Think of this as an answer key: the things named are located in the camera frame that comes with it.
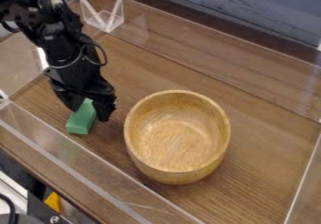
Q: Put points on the clear acrylic corner bracket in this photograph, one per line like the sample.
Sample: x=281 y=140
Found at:
x=103 y=20

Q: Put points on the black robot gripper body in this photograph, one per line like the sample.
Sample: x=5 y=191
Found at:
x=78 y=73

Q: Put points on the brown wooden bowl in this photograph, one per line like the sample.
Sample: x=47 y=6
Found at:
x=177 y=134

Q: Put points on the yellow label on equipment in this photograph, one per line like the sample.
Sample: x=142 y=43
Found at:
x=52 y=202

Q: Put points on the green rectangular block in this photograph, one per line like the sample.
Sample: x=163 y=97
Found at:
x=82 y=119

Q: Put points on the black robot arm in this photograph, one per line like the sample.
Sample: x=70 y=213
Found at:
x=49 y=25

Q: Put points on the clear acrylic front wall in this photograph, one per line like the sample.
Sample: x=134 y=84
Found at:
x=87 y=168

